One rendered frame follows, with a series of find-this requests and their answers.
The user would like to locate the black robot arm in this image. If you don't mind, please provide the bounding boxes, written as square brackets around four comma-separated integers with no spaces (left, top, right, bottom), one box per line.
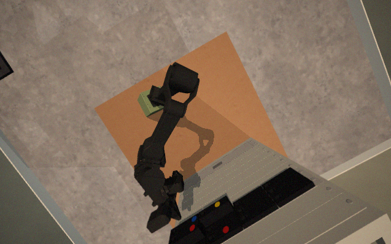
[134,62,199,199]

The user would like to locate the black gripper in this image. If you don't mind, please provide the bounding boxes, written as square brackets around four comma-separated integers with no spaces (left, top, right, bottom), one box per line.
[144,190,181,233]

